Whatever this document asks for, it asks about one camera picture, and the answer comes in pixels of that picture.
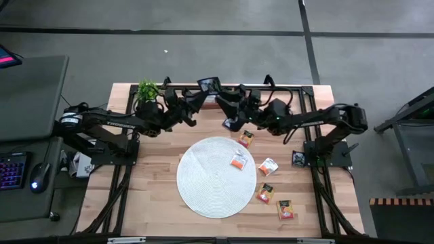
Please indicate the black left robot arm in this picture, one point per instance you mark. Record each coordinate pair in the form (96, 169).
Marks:
(112, 123)

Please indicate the black metal stand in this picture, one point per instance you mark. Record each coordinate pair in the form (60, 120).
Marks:
(403, 112)

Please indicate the small black knob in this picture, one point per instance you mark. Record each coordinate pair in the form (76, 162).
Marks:
(54, 216)

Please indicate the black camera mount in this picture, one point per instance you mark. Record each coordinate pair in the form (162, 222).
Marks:
(221, 240)

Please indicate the brown wooden organizer box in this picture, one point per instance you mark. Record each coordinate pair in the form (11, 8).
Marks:
(210, 105)

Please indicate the black frame clamp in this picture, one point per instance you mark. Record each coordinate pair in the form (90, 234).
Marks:
(166, 82)
(269, 80)

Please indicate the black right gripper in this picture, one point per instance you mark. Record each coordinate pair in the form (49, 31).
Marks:
(254, 117)

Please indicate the dark grey desk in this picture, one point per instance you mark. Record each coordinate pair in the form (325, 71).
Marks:
(20, 206)

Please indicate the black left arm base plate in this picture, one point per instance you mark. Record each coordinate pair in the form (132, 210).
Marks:
(101, 159)

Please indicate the backlit computer keyboard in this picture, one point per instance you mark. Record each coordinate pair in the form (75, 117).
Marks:
(12, 171)

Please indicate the dark panel with orange stripes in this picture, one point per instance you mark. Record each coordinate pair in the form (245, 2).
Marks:
(403, 223)

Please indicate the black computer mouse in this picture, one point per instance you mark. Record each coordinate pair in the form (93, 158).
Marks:
(39, 176)

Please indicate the black tea packet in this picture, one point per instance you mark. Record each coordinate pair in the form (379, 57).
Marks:
(298, 159)
(229, 127)
(209, 84)

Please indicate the green plant in white pot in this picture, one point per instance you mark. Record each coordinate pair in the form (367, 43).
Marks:
(147, 89)

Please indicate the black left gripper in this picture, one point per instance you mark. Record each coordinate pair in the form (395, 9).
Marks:
(174, 113)

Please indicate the black clamp lever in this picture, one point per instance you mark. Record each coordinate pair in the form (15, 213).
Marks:
(351, 149)

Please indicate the screen with pink stripe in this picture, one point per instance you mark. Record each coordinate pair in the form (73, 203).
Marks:
(8, 57)

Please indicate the white printed box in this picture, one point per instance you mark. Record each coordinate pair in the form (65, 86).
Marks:
(84, 166)

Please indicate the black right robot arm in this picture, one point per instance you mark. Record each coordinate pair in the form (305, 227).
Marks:
(315, 118)

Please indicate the white round woven placemat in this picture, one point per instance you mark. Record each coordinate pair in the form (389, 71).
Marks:
(213, 183)

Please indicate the silver bracket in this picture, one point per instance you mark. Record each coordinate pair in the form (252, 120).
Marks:
(315, 241)
(125, 240)

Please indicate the grey desk panel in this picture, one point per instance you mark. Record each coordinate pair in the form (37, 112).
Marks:
(30, 98)

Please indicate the yellow red tea packet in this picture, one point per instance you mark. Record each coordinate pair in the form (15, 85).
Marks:
(265, 193)
(285, 209)
(246, 139)

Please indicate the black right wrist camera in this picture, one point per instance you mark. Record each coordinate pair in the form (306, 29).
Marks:
(255, 97)

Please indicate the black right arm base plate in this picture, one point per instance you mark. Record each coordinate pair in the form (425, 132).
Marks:
(339, 159)

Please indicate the black aluminium rig frame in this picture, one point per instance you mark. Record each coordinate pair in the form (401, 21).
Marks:
(301, 88)

